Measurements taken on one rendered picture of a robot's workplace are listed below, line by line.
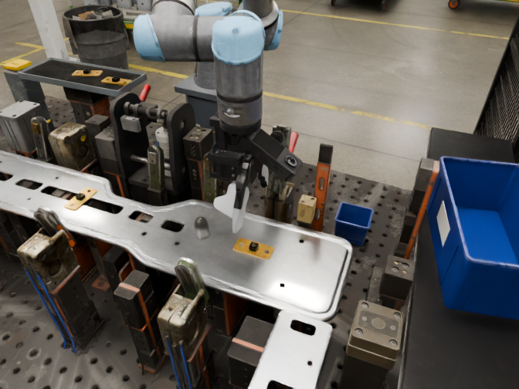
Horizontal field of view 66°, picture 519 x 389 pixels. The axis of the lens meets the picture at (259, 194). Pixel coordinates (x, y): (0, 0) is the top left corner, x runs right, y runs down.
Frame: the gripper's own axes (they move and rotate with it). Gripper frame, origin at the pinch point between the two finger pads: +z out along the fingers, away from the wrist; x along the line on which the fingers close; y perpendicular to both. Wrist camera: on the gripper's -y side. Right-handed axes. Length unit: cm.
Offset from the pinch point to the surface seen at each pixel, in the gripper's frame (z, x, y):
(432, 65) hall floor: 111, -413, -42
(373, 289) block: 11.4, 1.2, -25.6
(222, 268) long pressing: 11.3, 7.4, 4.0
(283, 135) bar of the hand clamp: -9.1, -14.8, -0.8
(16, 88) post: 2, -30, 96
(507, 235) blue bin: 8, -20, -50
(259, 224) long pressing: 11.3, -7.9, 2.0
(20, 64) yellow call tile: -5, -33, 93
